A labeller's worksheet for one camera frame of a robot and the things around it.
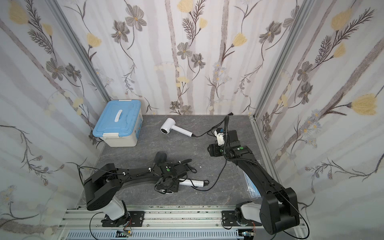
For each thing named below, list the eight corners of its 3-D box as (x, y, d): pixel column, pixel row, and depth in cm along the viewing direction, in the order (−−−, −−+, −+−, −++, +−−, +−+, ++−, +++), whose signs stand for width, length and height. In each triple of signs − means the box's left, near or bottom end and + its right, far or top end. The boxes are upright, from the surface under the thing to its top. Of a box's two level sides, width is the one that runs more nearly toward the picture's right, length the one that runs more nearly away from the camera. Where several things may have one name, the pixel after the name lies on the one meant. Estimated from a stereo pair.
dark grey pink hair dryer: (155, 166, 95) (154, 162, 91) (157, 155, 100) (156, 151, 96) (166, 166, 95) (164, 162, 91) (167, 155, 100) (166, 151, 96)
